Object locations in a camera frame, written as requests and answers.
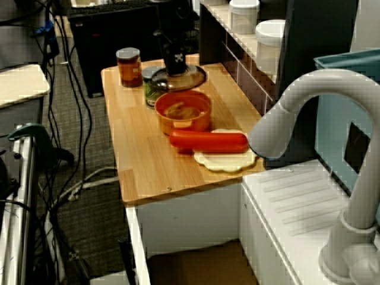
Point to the beige toy food piece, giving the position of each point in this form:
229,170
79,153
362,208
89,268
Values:
181,112

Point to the orange toy pot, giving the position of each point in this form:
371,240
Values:
184,126

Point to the teal plastic bin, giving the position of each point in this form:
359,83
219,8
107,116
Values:
329,124

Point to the brown transparent lid yellow knob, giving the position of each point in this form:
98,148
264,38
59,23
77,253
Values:
194,78

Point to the cream shelf ledge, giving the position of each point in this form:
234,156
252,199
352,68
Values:
221,15

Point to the black computer tower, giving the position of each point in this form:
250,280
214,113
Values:
112,29

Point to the grey toy faucet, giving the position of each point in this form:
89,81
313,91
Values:
311,81

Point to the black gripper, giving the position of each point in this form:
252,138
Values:
175,41

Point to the green peas can grey lid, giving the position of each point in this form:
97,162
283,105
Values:
151,96

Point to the large white lidded jar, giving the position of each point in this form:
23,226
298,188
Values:
268,44

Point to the dark grey upright post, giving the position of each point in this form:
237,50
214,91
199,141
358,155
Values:
314,29

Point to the cream desk board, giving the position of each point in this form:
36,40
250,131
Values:
20,83

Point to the red toy sausage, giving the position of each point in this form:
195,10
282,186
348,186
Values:
207,141

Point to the small white lidded jar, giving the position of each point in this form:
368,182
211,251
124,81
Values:
243,17

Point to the white toy kitchen cabinet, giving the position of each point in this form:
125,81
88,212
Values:
184,213

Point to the orange beans can grey lid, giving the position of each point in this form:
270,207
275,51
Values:
129,69

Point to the cream flower-shaped plate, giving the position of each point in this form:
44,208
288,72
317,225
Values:
222,163

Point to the aluminium frame rail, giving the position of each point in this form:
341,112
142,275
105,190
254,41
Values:
28,178

